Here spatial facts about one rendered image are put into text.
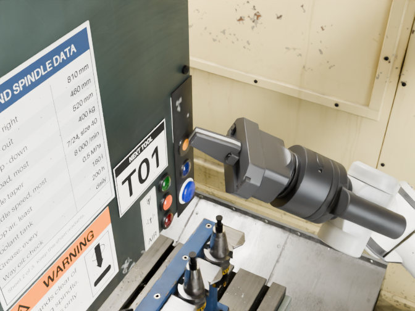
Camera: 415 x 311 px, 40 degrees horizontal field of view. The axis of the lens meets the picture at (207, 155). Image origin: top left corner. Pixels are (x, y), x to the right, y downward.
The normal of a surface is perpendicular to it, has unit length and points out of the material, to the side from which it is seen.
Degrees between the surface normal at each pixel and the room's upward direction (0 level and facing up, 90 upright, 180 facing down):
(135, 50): 90
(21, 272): 90
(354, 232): 65
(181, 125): 90
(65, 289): 90
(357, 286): 24
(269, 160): 30
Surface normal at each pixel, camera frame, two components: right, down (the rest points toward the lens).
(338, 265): -0.19, -0.46
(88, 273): 0.88, 0.31
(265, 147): 0.50, -0.67
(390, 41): -0.47, 0.57
